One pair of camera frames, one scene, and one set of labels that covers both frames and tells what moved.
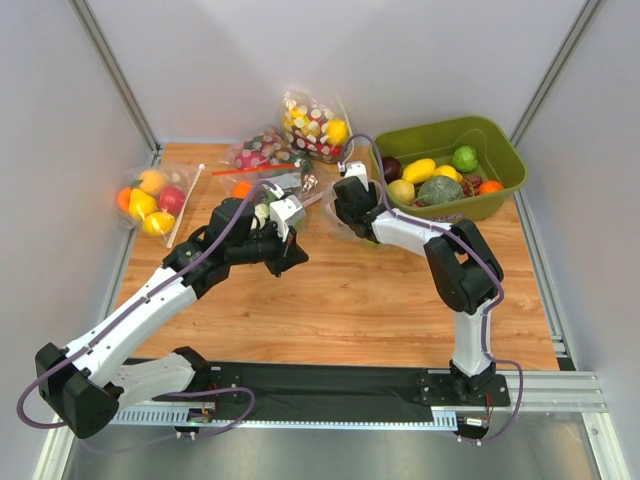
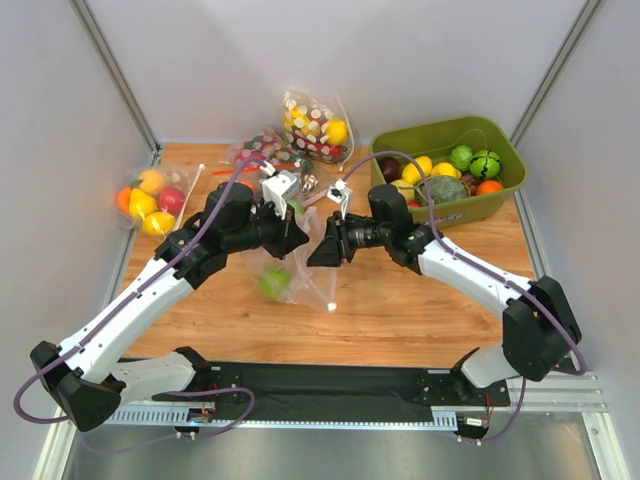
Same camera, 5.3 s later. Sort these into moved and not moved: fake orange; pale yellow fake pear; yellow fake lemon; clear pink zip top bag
Moved: clear pink zip top bag
Not moved: fake orange; pale yellow fake pear; yellow fake lemon
